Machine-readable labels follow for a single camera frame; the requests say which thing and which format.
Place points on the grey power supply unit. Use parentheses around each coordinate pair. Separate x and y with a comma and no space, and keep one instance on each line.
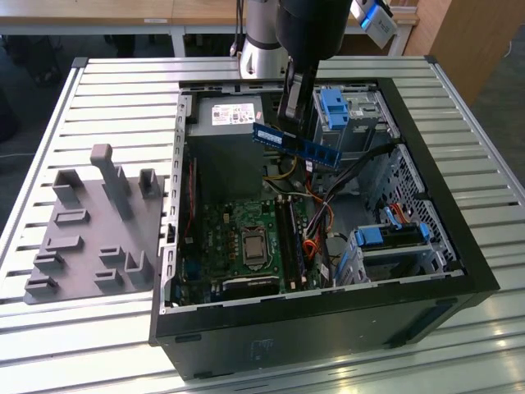
(225,164)

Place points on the black table corner cap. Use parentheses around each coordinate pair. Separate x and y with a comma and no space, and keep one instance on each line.
(79,62)
(430,59)

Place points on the grey plastic parts rack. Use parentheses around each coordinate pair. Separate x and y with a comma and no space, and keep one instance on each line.
(94,246)

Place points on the black open PC case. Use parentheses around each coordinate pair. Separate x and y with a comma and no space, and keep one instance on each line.
(311,328)

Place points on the black expansion card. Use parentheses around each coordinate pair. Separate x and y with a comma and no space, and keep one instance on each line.
(250,285)

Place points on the blue drive bay clip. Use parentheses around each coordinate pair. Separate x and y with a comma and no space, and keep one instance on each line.
(333,102)

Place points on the black RAM slot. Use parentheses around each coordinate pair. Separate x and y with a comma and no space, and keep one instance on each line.
(283,238)

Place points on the silver CPU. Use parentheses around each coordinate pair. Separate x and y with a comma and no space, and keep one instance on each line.
(254,247)

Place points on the green motherboard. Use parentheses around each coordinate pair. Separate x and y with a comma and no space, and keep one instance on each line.
(217,246)

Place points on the blue disk carrier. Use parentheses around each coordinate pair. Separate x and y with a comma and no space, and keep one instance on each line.
(371,238)

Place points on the blue RAM stick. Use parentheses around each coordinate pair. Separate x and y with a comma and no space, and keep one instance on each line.
(320,152)

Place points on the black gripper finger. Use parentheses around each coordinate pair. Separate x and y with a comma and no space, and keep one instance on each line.
(311,90)
(293,102)

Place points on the wooden cabinet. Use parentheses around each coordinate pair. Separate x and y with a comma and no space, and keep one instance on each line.
(471,41)

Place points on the metal disk bay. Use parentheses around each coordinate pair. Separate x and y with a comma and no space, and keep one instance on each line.
(402,262)

